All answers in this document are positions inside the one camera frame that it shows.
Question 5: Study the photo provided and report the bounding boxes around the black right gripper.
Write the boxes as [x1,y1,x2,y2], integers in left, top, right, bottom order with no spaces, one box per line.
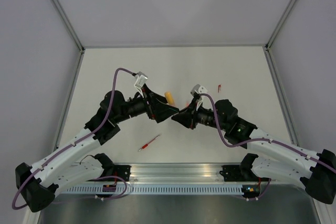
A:
[171,98,228,132]

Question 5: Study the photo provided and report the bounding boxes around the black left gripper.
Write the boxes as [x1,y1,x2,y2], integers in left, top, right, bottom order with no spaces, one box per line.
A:
[114,84,179,123]

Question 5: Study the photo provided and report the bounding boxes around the small orange cap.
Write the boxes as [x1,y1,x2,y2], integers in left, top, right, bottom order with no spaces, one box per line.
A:
[164,91,175,106]

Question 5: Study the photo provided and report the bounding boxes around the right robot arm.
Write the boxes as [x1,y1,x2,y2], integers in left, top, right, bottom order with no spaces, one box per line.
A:
[172,95,335,205]

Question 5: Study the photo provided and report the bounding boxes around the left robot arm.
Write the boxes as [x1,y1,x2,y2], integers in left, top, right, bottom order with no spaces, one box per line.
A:
[12,84,179,212]

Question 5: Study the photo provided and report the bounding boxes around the red thin pen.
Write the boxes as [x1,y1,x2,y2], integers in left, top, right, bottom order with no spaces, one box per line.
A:
[138,134,161,152]

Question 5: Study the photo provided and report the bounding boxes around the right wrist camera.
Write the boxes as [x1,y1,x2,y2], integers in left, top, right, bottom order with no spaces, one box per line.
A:
[191,84,208,103]

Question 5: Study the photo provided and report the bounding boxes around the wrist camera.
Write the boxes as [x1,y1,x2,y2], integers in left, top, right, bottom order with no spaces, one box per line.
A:
[134,71,148,92]
[191,84,208,103]

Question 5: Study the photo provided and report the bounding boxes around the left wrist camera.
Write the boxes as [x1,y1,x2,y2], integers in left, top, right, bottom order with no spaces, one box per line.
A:
[134,71,148,92]

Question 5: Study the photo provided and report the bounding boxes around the aluminium front rail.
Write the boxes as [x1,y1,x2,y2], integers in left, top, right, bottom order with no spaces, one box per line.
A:
[86,163,302,184]

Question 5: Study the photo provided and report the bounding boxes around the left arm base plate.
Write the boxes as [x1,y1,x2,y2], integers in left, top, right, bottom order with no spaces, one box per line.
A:
[104,164,131,182]

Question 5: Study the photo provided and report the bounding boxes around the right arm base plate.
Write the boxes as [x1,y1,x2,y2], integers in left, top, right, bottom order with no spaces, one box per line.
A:
[219,165,269,182]

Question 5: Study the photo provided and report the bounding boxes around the white slotted cable duct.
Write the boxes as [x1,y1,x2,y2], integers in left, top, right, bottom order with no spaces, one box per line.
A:
[63,183,244,195]

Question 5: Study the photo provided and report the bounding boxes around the left side table rail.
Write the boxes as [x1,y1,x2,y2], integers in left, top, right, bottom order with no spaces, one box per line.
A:
[51,48,85,152]

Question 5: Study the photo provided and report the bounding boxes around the table rail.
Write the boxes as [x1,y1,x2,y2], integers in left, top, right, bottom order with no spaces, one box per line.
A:
[263,45,300,146]
[51,48,85,152]

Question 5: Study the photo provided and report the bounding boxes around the right side table rail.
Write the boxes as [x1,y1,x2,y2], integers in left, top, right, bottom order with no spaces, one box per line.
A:
[263,45,300,146]

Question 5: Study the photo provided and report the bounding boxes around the left frame post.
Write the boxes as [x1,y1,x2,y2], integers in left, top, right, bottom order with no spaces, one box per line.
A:
[50,0,85,53]

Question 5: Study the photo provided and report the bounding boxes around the frame post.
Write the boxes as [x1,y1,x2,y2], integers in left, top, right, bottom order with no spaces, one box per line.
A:
[50,0,85,53]
[264,0,298,51]

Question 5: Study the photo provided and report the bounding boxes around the right frame post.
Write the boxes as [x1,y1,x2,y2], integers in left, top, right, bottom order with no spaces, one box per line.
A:
[264,0,298,51]

